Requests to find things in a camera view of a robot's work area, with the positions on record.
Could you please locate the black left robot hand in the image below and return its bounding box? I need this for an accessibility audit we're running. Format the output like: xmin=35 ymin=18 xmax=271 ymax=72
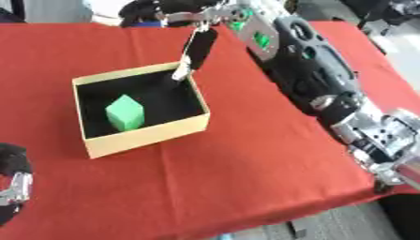
xmin=0 ymin=142 xmax=37 ymax=227

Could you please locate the green block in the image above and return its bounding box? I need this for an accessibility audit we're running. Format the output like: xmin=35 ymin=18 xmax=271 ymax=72
xmin=103 ymin=94 xmax=148 ymax=132

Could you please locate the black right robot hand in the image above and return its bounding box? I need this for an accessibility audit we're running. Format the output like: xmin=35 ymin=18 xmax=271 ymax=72
xmin=118 ymin=0 xmax=227 ymax=83

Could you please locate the tan cardboard box black inside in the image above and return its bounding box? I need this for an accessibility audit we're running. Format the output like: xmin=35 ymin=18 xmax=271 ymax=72
xmin=70 ymin=61 xmax=214 ymax=160

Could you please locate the black chair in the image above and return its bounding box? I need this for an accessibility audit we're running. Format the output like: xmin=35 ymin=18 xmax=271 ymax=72
xmin=337 ymin=0 xmax=420 ymax=36

